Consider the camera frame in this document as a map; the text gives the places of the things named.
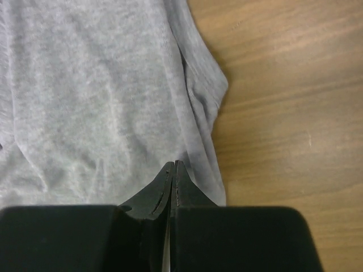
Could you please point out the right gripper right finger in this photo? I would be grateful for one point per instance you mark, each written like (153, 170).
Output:
(207, 237)

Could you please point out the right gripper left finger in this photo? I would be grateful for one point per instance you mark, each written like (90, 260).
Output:
(127, 237)

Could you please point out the grey tank top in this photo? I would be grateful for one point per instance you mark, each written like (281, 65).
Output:
(96, 96)

